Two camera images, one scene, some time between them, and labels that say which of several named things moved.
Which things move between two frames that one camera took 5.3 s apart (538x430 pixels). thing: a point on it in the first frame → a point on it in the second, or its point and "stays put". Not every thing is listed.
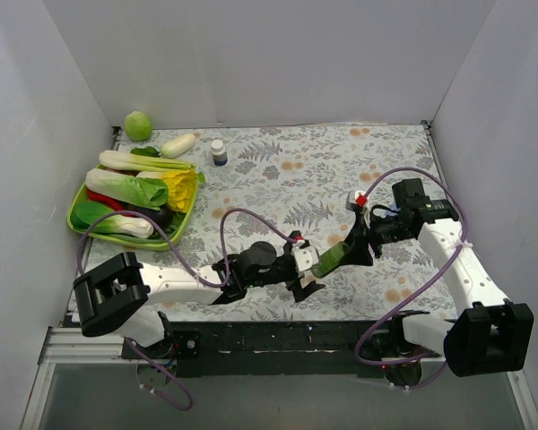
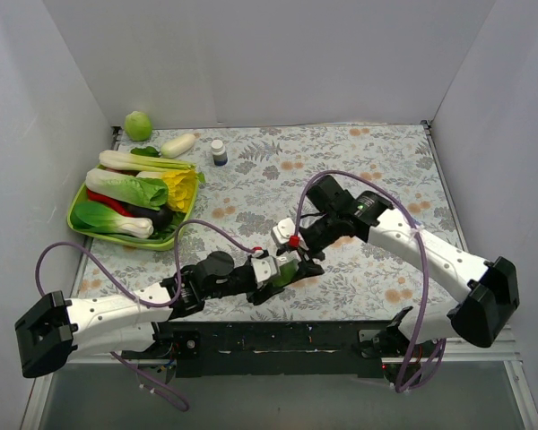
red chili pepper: x=113 y=203 stays put
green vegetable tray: x=161 y=242 stays put
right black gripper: x=364 y=237 → x=308 y=242
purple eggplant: x=165 y=215 stays put
